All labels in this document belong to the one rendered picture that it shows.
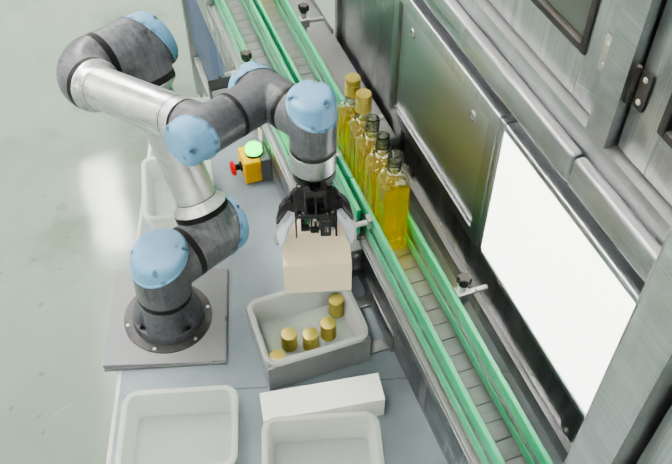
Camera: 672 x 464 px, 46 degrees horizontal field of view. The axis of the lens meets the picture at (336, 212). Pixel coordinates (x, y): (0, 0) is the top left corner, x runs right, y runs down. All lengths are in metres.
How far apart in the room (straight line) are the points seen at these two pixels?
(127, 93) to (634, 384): 0.98
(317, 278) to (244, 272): 0.48
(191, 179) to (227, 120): 0.44
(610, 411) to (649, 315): 0.11
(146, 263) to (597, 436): 1.14
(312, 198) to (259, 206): 0.71
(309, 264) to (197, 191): 0.35
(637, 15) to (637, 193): 0.24
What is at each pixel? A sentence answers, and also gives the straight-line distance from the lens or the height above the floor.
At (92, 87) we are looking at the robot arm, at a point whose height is 1.37.
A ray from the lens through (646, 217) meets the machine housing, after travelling 1.17.
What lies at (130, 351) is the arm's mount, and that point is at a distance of 1.77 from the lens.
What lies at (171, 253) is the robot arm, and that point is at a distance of 1.62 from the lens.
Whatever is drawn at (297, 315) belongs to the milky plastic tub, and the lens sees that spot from 1.77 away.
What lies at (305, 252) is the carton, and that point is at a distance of 1.42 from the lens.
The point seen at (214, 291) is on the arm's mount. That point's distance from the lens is 1.84.
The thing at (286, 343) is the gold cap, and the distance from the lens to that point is 1.70.
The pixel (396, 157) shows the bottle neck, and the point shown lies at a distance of 1.57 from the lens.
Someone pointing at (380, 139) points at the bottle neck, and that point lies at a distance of 1.60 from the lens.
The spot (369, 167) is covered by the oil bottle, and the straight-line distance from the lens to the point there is 1.65.
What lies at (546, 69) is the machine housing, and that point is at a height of 1.43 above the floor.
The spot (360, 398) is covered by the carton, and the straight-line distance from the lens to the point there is 1.61.
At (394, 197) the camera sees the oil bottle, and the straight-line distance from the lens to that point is 1.62.
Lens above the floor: 2.20
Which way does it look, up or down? 47 degrees down
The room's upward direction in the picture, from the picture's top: straight up
